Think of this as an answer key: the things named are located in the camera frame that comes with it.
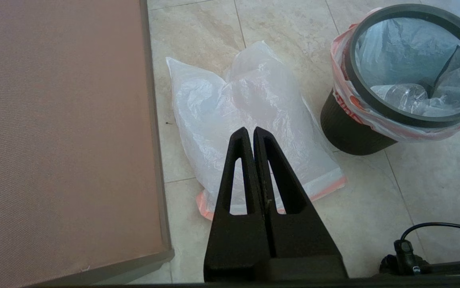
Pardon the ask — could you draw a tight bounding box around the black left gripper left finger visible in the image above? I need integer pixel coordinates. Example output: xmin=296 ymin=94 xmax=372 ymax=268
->
xmin=204 ymin=127 xmax=272 ymax=282

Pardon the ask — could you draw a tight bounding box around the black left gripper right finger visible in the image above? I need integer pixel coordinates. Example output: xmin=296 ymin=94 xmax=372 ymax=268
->
xmin=253 ymin=127 xmax=348 ymax=280

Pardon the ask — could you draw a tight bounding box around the black round trash bin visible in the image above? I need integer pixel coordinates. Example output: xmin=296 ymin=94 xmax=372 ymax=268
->
xmin=320 ymin=89 xmax=398 ymax=156

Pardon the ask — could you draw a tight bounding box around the black bin ring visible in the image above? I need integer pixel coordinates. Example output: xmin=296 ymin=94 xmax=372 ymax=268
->
xmin=344 ymin=4 xmax=460 ymax=128

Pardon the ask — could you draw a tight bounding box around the used translucent trash bag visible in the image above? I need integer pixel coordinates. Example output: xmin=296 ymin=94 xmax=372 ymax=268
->
xmin=331 ymin=8 xmax=460 ymax=142

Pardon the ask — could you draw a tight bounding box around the white red plastic bag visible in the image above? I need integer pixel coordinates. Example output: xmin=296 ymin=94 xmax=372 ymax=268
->
xmin=166 ymin=40 xmax=347 ymax=221

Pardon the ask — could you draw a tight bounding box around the crushed clear plastic bottle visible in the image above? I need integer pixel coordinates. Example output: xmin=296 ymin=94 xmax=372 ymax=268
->
xmin=372 ymin=83 xmax=428 ymax=112

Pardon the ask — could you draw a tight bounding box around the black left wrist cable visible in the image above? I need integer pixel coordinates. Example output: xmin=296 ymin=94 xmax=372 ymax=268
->
xmin=394 ymin=222 xmax=460 ymax=272

